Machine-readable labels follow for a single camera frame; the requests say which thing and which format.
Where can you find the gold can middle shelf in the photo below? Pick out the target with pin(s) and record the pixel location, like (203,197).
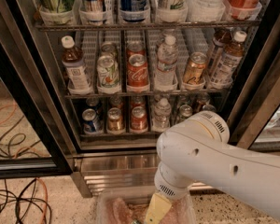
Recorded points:
(194,68)

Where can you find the brown tea bottle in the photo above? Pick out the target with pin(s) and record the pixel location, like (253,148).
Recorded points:
(221,38)
(229,60)
(76,69)

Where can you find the orange gold can front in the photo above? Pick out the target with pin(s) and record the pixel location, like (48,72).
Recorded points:
(115,122)

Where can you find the blue can bottom rear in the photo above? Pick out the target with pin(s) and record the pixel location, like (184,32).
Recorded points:
(95,104)

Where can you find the brown tea bottle right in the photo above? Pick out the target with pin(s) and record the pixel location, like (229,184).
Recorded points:
(229,60)

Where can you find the brown tea bottle behind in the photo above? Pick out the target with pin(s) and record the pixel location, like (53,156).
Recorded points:
(221,38)

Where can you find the orange can bottom rear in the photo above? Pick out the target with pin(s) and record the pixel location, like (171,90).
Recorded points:
(116,101)

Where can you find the gold can right front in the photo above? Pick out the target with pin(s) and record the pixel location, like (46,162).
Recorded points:
(209,107)

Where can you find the white green can middle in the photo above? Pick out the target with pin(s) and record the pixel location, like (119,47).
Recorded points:
(108,74)

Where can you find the green silver can front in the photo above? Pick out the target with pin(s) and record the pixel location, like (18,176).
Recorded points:
(184,112)

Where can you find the red can middle rear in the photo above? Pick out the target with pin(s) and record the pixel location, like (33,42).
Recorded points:
(135,47)

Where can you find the stainless fridge base grille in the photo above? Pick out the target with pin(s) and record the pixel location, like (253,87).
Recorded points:
(115,171)

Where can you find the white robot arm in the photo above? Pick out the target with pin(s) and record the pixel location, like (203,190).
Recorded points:
(207,128)

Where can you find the red can bottom front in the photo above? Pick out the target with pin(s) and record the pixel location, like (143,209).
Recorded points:
(139,119)

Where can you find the clear plastic bin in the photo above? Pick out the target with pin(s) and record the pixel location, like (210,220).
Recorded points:
(129,206)

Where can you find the red coca cola can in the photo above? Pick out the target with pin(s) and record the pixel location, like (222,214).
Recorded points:
(137,72)

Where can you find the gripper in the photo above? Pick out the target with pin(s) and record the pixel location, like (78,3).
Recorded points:
(170,188)

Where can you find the small water bottle bottom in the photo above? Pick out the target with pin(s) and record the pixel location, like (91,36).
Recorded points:
(161,115)

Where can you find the blue pepsi can front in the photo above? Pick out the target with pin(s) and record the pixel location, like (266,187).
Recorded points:
(91,122)

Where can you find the brown tea bottle left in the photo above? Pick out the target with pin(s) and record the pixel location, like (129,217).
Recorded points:
(76,69)

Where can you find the gold can right rear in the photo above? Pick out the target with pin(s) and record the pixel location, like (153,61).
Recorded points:
(200,100)

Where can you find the black glass fridge door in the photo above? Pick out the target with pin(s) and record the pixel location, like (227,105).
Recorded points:
(30,142)

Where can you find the white can middle rear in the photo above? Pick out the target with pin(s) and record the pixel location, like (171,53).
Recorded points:
(109,48)

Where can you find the clear water bottle middle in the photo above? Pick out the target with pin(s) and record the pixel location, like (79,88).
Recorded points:
(167,55)

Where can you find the red can bottom rear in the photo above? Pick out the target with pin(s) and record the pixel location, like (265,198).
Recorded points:
(138,101)

